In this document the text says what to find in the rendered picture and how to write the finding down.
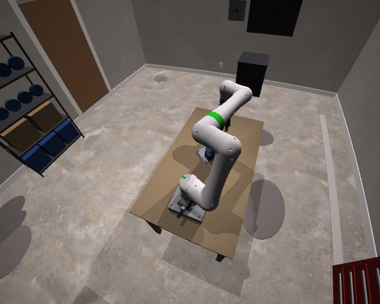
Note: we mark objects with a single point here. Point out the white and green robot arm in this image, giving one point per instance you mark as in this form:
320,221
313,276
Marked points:
226,148

